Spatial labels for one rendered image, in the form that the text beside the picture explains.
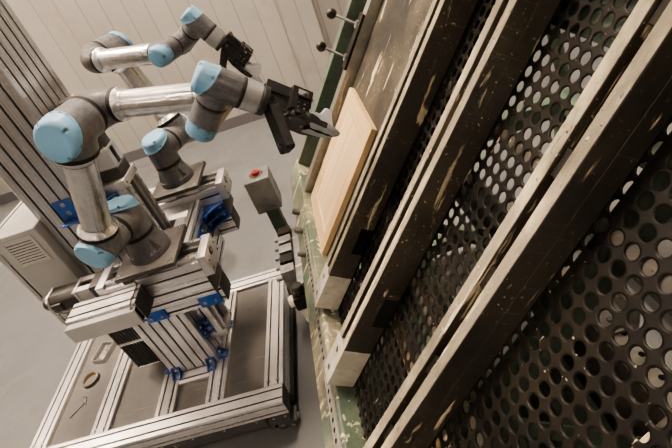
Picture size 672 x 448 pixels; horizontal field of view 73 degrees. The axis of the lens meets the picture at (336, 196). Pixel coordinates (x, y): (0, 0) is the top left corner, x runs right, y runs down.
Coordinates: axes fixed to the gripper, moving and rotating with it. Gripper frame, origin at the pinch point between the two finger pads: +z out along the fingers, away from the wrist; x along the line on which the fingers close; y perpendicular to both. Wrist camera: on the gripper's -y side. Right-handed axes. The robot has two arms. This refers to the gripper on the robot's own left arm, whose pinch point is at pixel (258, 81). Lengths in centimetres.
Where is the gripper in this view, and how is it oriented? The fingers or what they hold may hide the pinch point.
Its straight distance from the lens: 186.7
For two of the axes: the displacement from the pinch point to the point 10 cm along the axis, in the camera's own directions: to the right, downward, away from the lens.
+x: -0.7, -5.6, 8.3
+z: 7.1, 5.5, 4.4
